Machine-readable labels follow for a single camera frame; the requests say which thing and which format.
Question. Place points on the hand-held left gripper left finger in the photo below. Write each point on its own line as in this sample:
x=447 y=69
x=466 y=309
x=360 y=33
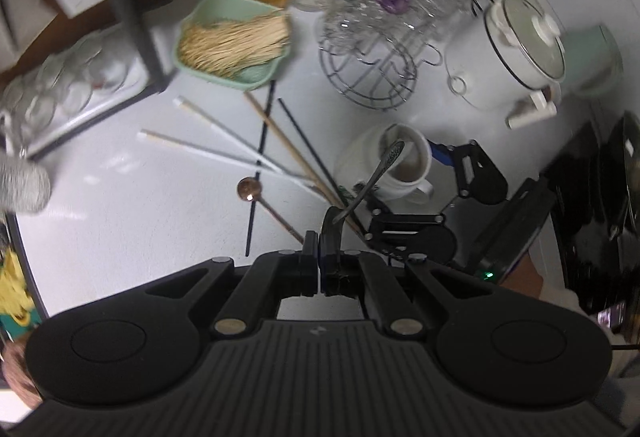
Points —
x=311 y=267

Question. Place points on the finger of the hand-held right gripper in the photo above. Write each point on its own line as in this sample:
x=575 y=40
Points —
x=410 y=227
x=475 y=172

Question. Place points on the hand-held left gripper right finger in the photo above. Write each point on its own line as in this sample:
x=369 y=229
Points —
x=325 y=274

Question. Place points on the steel spoon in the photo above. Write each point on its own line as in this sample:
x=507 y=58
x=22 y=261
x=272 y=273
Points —
x=370 y=182

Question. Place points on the white ceramic mug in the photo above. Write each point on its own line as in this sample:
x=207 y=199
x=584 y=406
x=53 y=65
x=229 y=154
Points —
x=350 y=157

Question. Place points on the wooden spoon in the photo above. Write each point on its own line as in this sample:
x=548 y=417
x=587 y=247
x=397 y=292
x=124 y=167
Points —
x=246 y=189

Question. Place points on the black chopstick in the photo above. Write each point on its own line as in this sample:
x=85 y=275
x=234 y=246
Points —
x=300 y=137
x=260 y=142

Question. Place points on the wooden chopstick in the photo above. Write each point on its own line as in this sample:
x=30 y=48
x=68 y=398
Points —
x=280 y=137

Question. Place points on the white chopstick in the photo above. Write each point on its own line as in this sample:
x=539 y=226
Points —
x=200 y=149
x=225 y=132

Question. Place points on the person's right forearm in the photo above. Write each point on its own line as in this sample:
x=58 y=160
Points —
x=525 y=277

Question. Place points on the white electric pot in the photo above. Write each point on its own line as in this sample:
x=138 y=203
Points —
x=480 y=67

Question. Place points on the black pan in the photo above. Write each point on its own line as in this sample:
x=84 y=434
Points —
x=622 y=177

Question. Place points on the white pot lid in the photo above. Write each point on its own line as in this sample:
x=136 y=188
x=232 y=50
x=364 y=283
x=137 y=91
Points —
x=530 y=42

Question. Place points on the mint green container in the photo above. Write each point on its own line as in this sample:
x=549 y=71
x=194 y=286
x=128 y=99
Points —
x=595 y=62

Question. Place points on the clear glass tumbler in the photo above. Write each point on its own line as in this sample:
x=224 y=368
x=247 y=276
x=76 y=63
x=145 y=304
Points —
x=350 y=22

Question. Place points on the green plastic basket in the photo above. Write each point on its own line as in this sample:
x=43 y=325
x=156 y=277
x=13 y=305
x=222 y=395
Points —
x=250 y=76

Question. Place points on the white drip tray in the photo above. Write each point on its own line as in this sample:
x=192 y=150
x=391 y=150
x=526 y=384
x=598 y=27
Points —
x=120 y=99

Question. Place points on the yellow printed packet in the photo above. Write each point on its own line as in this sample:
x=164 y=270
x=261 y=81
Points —
x=17 y=287

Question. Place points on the small glass tumbler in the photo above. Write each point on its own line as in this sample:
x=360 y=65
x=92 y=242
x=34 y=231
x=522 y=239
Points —
x=65 y=82
x=27 y=104
x=100 y=62

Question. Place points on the black dish rack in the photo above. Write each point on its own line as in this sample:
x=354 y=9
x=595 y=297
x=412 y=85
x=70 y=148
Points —
x=135 y=27

